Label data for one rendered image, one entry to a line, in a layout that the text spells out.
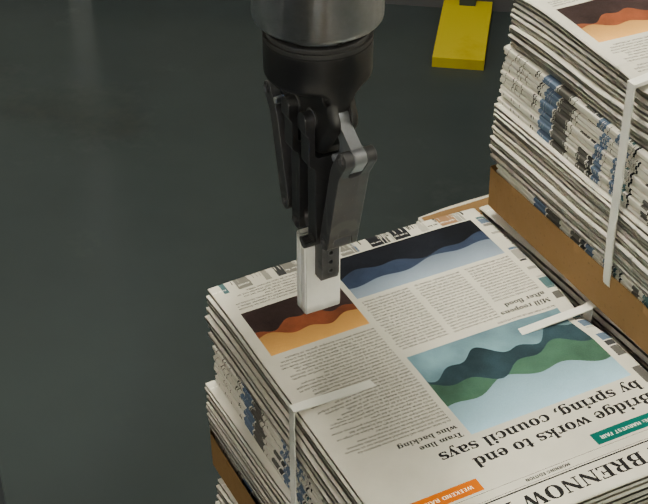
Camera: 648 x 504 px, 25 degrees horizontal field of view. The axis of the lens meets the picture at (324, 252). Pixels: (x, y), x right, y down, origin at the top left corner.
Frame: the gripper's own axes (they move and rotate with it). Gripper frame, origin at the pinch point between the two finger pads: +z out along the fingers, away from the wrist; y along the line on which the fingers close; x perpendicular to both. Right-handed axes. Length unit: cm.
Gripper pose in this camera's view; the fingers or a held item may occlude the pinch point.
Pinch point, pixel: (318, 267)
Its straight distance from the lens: 109.4
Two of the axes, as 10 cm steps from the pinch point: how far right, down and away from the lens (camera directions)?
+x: -8.9, 2.7, -3.8
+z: 0.0, 8.2, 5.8
